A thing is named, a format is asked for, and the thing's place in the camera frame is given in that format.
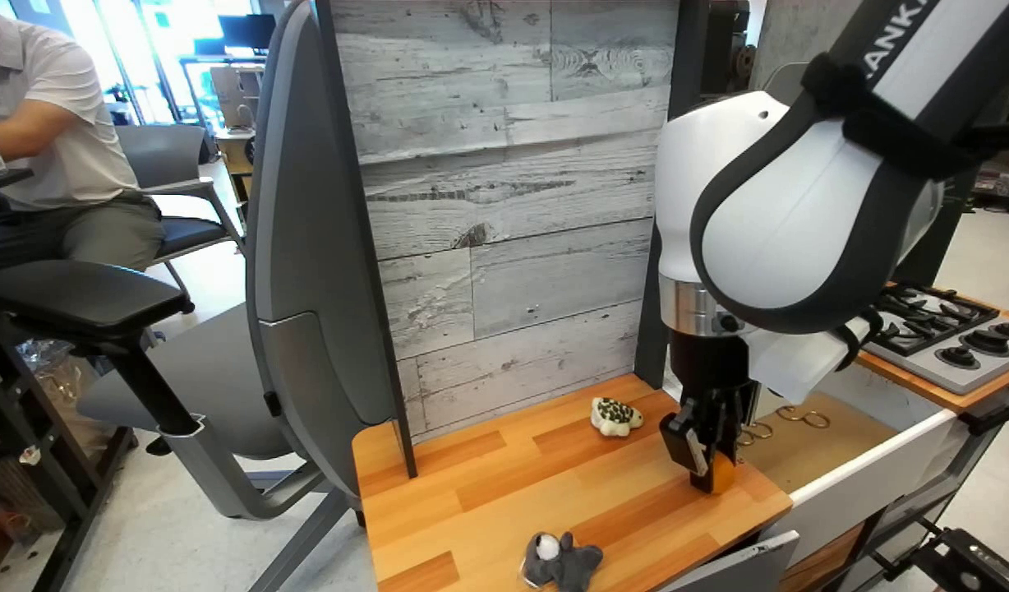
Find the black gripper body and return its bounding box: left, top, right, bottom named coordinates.
left=664, top=328, right=765, bottom=434

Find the bare person forearm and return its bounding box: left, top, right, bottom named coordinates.
left=0, top=99, right=94, bottom=173

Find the white green turtle toy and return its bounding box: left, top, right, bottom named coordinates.
left=584, top=396, right=648, bottom=446

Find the grey toy sink basin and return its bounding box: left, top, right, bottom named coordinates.
left=729, top=358, right=976, bottom=532

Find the grey cabinet door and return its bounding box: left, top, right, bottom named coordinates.
left=658, top=528, right=805, bottom=592

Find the grey plush toy white head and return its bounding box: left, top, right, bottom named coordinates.
left=520, top=531, right=609, bottom=592

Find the wooden toy kitchen counter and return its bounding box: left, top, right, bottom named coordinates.
left=348, top=346, right=1009, bottom=592

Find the black burner grate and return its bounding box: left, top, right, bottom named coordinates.
left=908, top=282, right=1004, bottom=338
left=868, top=309, right=944, bottom=358

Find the grey toy stove panel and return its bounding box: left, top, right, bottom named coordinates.
left=859, top=280, right=1009, bottom=402

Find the grey wood plank backdrop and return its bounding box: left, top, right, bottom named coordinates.
left=329, top=0, right=683, bottom=440

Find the large grey office chair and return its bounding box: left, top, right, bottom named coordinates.
left=73, top=0, right=411, bottom=592

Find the dark computer monitor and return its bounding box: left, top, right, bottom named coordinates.
left=213, top=9, right=284, bottom=60

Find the grey chair blue seat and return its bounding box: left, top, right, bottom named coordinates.
left=112, top=120, right=251, bottom=290

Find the black padded chair armrest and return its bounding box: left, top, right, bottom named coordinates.
left=0, top=257, right=202, bottom=440

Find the person in white shirt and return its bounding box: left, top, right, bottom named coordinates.
left=0, top=0, right=168, bottom=277

